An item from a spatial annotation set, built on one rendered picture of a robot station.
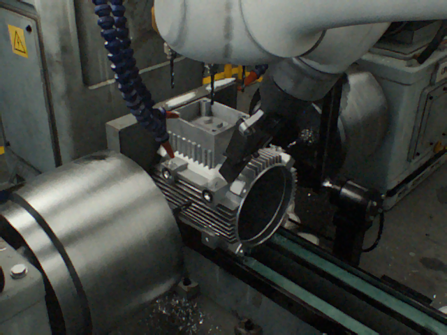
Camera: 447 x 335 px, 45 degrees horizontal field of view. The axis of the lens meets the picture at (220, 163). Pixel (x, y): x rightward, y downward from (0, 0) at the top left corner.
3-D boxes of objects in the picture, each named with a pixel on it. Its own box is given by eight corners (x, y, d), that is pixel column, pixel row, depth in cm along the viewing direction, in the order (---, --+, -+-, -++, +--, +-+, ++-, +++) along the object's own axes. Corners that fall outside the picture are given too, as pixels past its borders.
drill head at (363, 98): (219, 178, 122) (221, 72, 109) (323, 121, 148) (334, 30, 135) (311, 225, 107) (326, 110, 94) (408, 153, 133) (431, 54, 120)
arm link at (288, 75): (271, 31, 67) (251, 65, 71) (320, 83, 64) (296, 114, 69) (313, 17, 72) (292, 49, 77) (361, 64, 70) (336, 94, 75)
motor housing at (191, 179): (152, 225, 106) (147, 139, 96) (218, 187, 118) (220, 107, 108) (228, 274, 94) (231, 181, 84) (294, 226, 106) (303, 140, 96)
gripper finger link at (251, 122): (283, 105, 75) (259, 116, 71) (266, 129, 78) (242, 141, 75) (272, 93, 75) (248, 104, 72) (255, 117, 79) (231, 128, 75)
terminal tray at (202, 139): (165, 149, 100) (164, 114, 97) (205, 130, 107) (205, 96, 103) (212, 172, 93) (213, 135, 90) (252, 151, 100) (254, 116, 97)
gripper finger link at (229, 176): (249, 158, 85) (246, 160, 84) (232, 183, 90) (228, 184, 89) (237, 144, 85) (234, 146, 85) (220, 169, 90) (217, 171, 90)
